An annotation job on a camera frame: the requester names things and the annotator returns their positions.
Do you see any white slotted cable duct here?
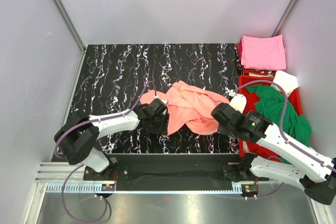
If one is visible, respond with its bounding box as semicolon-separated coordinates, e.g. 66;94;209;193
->
46;183;244;193

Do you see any folded pink t shirt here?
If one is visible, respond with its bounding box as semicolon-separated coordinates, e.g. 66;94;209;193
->
241;35;287;71

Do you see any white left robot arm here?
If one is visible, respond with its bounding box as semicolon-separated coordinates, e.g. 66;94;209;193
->
54;98;170;180

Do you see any black marble pattern mat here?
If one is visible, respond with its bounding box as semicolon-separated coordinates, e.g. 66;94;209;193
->
51;43;246;154

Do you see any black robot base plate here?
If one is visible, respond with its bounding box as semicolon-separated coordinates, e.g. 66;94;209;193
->
83;154;256;194

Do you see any green t shirt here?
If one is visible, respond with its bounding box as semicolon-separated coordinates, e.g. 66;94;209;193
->
246;84;313;147

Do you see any salmon pink t shirt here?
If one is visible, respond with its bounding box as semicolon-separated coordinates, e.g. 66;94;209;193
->
140;81;229;136

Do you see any red t shirt in bin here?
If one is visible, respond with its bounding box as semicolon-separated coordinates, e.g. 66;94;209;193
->
239;91;281;162

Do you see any red plastic bin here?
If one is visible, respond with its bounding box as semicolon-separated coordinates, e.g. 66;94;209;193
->
238;75;311;147

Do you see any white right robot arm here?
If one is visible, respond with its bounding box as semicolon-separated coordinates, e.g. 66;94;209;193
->
211;94;335;205

